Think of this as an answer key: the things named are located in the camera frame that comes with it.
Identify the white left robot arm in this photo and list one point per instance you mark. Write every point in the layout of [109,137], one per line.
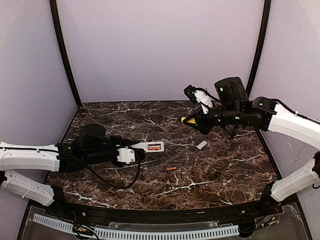
[90,147]

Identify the black front table rail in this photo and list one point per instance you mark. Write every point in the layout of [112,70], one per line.
[239,213]

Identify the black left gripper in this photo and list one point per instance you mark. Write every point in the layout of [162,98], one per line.
[113,141]

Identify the white remote control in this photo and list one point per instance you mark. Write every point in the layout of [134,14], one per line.
[143,146]

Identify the yellow handled screwdriver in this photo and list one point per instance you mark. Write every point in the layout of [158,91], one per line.
[188,120]

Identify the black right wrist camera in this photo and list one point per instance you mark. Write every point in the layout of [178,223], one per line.
[199,96]

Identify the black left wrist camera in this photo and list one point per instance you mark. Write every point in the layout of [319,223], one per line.
[128,155]

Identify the orange battery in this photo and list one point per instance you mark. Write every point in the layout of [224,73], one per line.
[154,147]
[171,168]

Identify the black right frame post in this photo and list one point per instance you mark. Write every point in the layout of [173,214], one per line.
[259,46]

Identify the white slotted cable duct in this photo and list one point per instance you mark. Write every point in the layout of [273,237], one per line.
[135,231]

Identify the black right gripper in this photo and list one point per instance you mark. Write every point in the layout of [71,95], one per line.
[201,122]

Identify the white battery cover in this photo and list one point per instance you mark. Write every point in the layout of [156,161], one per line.
[201,145]

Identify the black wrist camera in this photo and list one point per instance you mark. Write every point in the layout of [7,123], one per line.
[128,155]
[199,96]

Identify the black frame post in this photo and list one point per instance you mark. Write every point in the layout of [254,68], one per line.
[63,51]
[259,46]

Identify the black left frame post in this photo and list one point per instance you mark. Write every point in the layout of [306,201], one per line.
[63,51]

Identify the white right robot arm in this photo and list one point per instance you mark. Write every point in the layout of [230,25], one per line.
[266,114]

